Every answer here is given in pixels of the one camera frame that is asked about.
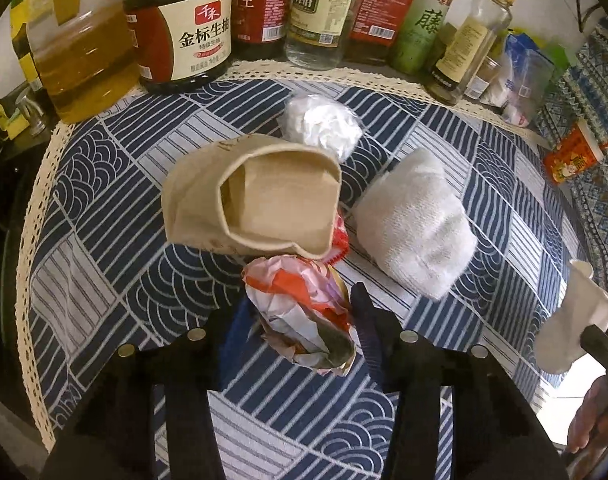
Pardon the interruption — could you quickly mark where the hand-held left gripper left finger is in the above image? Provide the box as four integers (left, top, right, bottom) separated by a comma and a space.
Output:
41, 297, 265, 480

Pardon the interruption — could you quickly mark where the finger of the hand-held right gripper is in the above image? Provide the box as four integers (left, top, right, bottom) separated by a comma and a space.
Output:
581, 325, 608, 377

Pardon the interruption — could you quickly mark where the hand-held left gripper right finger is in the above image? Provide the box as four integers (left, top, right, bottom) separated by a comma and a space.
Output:
350, 282, 569, 480

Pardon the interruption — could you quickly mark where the squashed white paper cup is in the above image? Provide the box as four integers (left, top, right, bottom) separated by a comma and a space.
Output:
534, 259, 608, 376

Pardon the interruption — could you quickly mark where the orange white wrapper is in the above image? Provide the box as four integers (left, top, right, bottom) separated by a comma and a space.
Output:
241, 254, 357, 377

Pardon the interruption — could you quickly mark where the person's right hand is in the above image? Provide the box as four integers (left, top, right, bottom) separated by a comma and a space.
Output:
566, 372, 608, 456

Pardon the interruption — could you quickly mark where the red edged plastic wrapper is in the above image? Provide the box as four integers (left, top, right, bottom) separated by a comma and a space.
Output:
324, 212, 349, 267

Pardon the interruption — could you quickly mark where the white towel wad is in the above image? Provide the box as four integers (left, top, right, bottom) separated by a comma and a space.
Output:
353, 149, 478, 302

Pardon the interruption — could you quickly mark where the blue white patterned tablecloth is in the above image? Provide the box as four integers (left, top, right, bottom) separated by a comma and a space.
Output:
15, 60, 592, 480

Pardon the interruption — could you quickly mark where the brown paper cup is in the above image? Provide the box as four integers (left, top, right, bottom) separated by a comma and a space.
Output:
162, 134, 343, 261

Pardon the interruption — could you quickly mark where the red paper cup with straw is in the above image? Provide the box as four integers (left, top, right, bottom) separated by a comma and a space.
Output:
542, 120, 608, 186

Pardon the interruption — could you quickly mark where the plastic wrapped tissue ball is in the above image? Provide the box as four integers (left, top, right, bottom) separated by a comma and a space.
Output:
278, 94, 363, 162

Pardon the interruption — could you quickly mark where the blue striped patterned cloth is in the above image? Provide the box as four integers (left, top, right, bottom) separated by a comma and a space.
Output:
534, 22, 608, 306

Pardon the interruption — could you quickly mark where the small seasoning jar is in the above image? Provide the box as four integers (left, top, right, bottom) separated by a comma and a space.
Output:
464, 55, 502, 102

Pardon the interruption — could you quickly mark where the clear seasoning bag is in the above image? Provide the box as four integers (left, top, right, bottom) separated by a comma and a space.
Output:
481, 32, 557, 127

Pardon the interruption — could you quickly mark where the dark soy sauce jug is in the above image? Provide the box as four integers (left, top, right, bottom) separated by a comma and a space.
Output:
122, 0, 235, 95

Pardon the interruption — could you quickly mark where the green plastic bag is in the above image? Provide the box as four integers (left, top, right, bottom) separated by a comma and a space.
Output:
521, 30, 582, 69

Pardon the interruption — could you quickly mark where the small yellow cap bottle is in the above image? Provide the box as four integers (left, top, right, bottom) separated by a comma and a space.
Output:
426, 0, 519, 107

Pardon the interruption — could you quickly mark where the metal soap pump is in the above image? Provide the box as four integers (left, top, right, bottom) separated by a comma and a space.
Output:
14, 85, 53, 136

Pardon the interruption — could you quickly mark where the yellow green sponge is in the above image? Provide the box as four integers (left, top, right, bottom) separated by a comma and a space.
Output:
4, 105, 33, 141

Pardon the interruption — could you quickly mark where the large cooking oil jug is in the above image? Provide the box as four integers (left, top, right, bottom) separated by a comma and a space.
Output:
26, 0, 142, 125

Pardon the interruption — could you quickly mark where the green label oil bottle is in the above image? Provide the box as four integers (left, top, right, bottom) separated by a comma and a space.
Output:
389, 0, 472, 73

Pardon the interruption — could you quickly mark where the clear vinegar bottle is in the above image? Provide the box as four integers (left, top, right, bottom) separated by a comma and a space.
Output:
284, 0, 372, 68

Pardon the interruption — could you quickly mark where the yellow cap red label bottle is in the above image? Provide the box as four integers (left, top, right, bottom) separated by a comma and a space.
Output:
344, 0, 425, 66

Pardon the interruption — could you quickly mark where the black cap red label bottle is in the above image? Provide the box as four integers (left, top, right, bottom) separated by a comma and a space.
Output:
231, 0, 299, 61

